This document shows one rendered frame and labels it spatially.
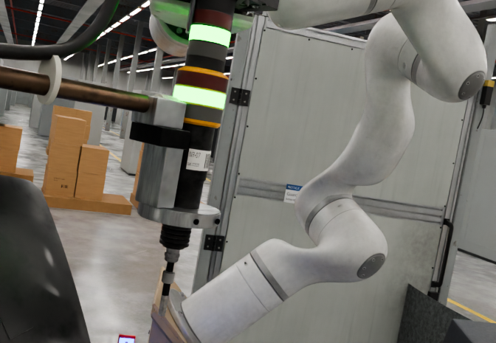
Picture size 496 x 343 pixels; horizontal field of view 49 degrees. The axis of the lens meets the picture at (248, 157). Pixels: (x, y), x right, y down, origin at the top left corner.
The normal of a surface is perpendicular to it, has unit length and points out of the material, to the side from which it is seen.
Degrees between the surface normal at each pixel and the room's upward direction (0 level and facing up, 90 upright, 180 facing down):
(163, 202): 90
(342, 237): 58
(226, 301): 73
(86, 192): 90
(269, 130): 90
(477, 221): 90
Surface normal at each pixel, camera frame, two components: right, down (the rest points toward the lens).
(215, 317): -0.04, -0.11
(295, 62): 0.22, 0.11
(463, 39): 0.31, -0.13
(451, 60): -0.02, 0.12
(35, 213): 0.73, -0.62
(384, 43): -0.84, 0.08
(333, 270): -0.25, 0.67
